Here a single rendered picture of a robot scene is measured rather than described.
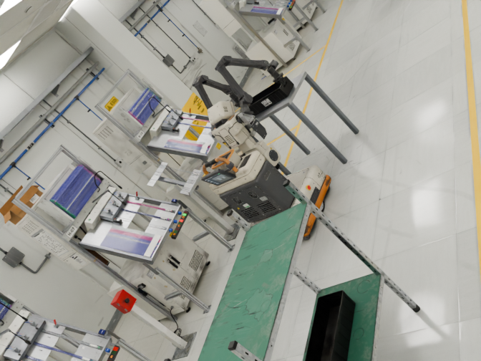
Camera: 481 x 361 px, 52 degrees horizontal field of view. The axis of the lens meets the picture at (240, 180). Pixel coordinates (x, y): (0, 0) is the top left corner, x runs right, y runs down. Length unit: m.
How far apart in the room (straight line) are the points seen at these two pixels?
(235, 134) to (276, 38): 4.46
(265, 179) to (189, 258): 1.50
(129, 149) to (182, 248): 1.38
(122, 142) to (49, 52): 2.34
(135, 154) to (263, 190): 2.21
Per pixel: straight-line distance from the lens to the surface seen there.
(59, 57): 7.58
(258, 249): 2.44
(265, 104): 4.53
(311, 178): 4.20
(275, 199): 3.92
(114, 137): 5.67
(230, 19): 8.44
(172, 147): 5.44
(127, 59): 7.48
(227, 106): 4.11
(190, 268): 5.01
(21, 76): 7.13
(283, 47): 8.41
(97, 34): 7.51
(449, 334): 2.77
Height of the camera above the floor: 2.02
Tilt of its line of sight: 19 degrees down
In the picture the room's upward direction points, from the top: 47 degrees counter-clockwise
